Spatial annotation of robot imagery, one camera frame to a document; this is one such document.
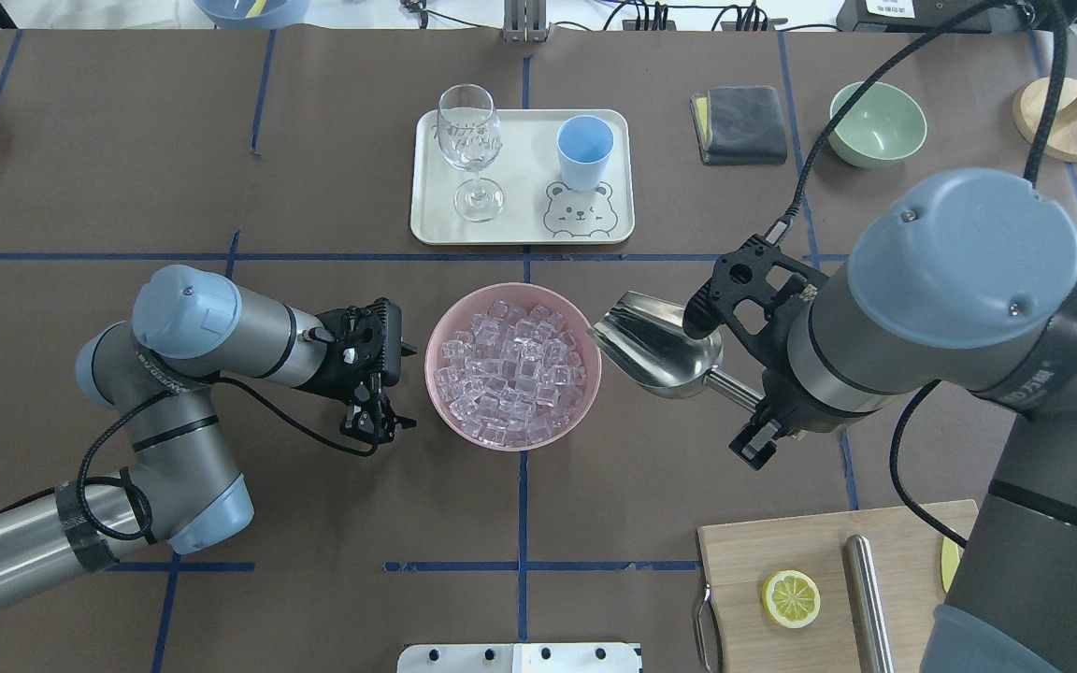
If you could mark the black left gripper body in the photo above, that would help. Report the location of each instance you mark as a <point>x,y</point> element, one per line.
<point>360,391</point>

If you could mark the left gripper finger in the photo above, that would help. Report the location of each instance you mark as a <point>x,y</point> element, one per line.
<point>361,423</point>
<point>386,422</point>

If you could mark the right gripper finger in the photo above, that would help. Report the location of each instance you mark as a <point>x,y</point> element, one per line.
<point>755,443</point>

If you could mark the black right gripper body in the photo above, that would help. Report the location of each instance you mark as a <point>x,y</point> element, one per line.
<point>779,414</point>

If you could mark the steel ice scoop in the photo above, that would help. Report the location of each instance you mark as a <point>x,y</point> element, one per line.
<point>643,336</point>

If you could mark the pink bowl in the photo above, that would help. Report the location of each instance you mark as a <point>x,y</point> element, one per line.
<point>512,366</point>

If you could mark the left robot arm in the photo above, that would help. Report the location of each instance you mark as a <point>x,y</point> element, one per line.
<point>163,472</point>

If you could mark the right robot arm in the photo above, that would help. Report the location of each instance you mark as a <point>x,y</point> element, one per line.
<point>971,278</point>

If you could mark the clear ice cubes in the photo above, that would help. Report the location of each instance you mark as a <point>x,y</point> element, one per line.
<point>512,369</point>

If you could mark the blue plastic cup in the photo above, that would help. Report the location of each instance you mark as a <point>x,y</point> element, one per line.
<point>584,144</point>

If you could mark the halved lemon slice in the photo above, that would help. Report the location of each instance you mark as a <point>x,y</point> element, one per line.
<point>791,599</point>

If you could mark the grey folded cloth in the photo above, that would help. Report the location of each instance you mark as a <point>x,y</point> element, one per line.
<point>740,126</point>

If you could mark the green ceramic bowl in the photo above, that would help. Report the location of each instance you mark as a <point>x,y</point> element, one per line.
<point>885,127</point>

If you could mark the yellow plastic knife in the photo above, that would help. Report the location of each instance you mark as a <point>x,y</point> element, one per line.
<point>949,560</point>

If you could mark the cream serving tray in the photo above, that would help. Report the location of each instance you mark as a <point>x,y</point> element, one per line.
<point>539,209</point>

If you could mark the clear wine glass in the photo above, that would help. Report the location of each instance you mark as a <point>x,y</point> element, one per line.
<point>470,139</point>

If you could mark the blue bowl on desk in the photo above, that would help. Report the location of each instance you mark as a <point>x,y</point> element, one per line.
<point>254,15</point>

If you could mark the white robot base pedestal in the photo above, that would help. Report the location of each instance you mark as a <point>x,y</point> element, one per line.
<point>593,656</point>

